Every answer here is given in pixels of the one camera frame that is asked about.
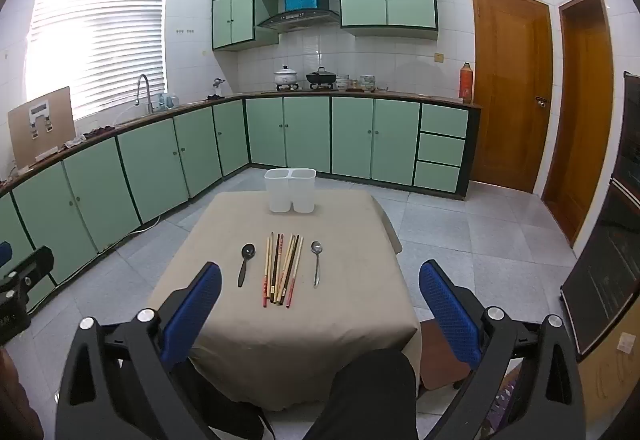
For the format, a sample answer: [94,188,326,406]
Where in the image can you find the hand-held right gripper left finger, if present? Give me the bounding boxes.
[55,261,223,440]

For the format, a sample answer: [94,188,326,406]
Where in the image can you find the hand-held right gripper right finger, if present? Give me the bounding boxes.
[419,260,586,440]

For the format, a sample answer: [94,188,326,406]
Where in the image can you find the black spoon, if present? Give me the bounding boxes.
[238,243,256,288]

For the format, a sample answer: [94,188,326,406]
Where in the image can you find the row of mixed chopsticks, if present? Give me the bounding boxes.
[261,233,305,309]

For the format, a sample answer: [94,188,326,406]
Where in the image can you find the metal spoon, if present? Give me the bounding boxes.
[310,241,324,289]

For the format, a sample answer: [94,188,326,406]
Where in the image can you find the white utensil holder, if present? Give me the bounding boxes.
[264,168,317,214]

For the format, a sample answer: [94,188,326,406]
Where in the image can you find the person's left forearm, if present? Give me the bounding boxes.
[0,347,46,440]

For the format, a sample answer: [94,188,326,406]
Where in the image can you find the brown wooden stool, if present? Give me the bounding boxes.
[417,319,475,392]

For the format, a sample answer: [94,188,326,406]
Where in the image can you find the purple patterned cloth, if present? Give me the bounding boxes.
[492,379,518,438]

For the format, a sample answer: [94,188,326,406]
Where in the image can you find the person's leg in black trousers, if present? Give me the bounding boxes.
[300,349,420,440]

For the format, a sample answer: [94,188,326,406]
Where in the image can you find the brown cardboard box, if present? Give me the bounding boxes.
[7,86,76,171]

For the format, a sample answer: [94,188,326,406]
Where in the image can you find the black glass cabinet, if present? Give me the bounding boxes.
[560,71,640,362]

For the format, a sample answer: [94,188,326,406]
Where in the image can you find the light wooden cabinet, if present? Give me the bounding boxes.
[575,315,640,440]

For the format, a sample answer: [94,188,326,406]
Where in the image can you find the green base cabinets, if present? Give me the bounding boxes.
[0,92,482,315]

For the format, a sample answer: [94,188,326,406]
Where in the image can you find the metal kitchen faucet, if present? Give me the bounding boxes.
[136,74,154,115]

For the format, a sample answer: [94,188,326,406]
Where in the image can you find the white window blinds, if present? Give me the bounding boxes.
[25,0,168,123]

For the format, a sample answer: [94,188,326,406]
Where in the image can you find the silver pot on counter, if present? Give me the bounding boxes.
[273,64,300,86]

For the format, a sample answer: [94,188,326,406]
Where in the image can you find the black wok with lid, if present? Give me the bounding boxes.
[305,66,337,88]

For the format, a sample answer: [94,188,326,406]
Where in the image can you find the black range hood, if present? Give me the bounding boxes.
[256,8,342,33]

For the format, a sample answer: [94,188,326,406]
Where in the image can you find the brown wooden door with handle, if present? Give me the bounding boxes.
[470,0,553,195]

